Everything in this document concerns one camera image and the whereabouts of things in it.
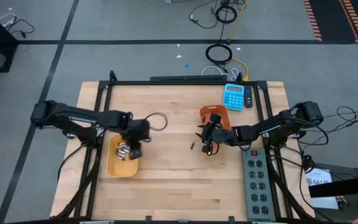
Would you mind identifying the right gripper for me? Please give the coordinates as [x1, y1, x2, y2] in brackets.
[195, 113, 241, 154]

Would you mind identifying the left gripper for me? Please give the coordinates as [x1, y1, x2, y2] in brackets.
[123, 118, 152, 161]

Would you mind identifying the yellow plastic bin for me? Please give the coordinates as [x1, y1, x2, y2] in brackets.
[106, 133, 139, 178]

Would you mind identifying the orange plastic bin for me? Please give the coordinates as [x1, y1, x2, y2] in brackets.
[199, 105, 232, 133]

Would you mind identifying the blue calculator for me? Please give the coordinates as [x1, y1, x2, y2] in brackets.
[222, 83, 245, 112]

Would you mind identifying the black remote control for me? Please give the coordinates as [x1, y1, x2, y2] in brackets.
[244, 86, 254, 109]

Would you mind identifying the black flat bar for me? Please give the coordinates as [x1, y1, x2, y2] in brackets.
[149, 75, 229, 83]

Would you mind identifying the grey power strip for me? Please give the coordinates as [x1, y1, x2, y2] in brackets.
[240, 147, 275, 222]

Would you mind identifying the white paper sign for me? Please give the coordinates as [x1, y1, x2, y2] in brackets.
[305, 167, 340, 210]

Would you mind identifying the black side table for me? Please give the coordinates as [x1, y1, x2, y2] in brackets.
[308, 174, 358, 224]

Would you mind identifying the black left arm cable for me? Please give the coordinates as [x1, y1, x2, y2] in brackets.
[144, 111, 168, 132]

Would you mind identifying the white floor cable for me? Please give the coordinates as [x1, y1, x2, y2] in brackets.
[0, 12, 17, 27]
[201, 65, 239, 78]

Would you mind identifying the coiled black floor cable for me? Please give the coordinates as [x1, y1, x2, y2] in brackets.
[214, 4, 238, 24]
[205, 43, 233, 65]

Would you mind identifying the yellow cable with plug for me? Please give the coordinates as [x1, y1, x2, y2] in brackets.
[225, 48, 250, 82]

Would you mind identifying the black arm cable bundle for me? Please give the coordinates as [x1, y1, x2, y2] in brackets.
[296, 105, 358, 175]

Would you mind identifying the yellow hanging cable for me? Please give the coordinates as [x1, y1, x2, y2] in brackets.
[227, 0, 250, 43]

